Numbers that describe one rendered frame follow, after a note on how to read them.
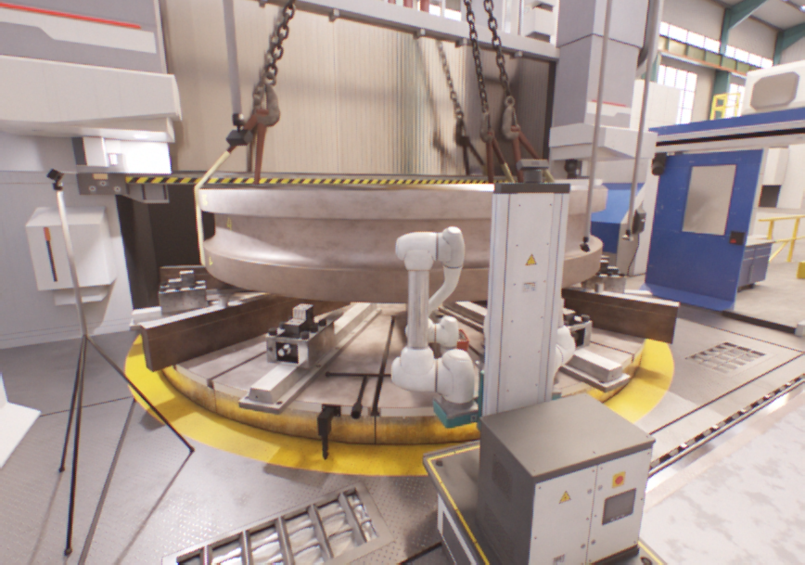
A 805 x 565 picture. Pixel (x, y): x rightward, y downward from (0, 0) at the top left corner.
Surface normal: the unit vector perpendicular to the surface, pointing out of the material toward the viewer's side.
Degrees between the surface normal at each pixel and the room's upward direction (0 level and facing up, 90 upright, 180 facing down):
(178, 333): 90
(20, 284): 90
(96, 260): 90
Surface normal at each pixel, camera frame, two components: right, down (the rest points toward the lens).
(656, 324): -0.62, 0.16
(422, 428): 0.04, 0.20
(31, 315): 0.47, 0.18
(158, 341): 0.79, 0.12
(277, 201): -0.39, 0.18
